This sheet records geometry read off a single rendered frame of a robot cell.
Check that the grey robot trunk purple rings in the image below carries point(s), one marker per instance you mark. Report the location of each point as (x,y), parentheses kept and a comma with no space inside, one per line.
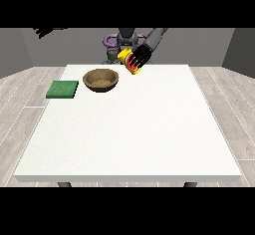
(124,41)

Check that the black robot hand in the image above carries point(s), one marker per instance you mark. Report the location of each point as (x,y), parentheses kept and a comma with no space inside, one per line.
(44,31)
(142,54)

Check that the green square pad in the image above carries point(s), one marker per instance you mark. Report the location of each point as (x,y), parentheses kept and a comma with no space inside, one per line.
(62,89)

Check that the dark table leg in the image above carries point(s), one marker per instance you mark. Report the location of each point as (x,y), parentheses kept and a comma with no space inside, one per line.
(64,184)
(190,184)

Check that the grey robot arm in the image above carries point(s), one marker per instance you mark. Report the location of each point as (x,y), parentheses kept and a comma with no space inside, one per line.
(154,37)

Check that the brown wooden bowl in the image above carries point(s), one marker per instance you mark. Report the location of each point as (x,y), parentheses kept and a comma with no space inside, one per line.
(100,80)

